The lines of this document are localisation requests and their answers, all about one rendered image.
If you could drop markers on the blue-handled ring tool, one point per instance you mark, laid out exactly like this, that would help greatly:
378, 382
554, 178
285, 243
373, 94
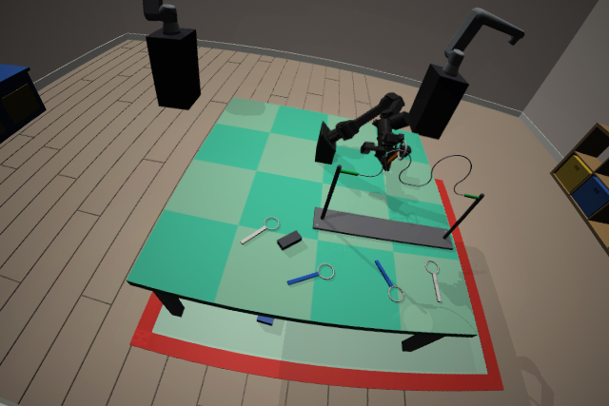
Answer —
310, 276
389, 283

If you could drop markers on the orange-brown long handle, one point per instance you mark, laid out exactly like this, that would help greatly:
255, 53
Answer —
397, 155

